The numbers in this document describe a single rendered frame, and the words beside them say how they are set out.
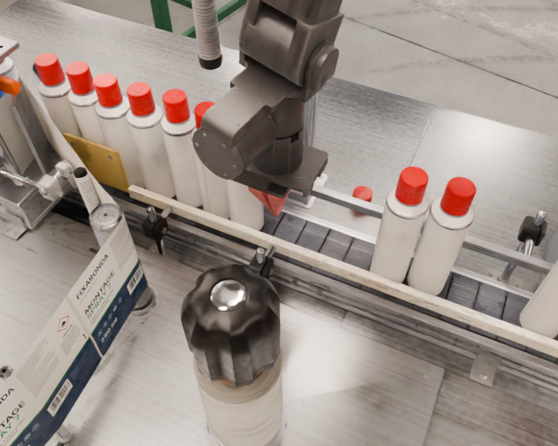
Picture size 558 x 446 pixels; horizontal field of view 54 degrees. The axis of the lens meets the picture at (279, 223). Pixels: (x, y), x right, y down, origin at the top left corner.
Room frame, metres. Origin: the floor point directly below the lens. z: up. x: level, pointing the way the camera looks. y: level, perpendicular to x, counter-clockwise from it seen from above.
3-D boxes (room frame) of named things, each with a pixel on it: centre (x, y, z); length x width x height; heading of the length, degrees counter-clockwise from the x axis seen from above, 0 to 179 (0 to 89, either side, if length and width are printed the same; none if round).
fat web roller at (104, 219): (0.39, 0.20, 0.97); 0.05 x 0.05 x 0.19
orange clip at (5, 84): (0.61, 0.37, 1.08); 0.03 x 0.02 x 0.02; 65
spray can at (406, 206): (0.44, -0.16, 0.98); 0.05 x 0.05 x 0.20
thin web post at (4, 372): (0.21, 0.25, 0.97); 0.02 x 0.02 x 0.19
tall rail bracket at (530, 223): (0.44, -0.34, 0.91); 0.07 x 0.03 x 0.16; 155
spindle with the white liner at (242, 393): (0.22, 0.04, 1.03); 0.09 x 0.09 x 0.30
